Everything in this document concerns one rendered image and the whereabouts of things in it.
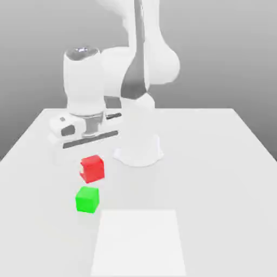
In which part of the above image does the small red cube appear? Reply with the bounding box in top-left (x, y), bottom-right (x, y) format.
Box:
top-left (79, 154), bottom-right (105, 184)

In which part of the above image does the small green cube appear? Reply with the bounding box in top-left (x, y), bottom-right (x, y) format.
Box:
top-left (75, 186), bottom-right (100, 214)

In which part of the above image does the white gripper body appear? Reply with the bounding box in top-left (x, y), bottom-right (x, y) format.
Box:
top-left (49, 129), bottom-right (122, 156)

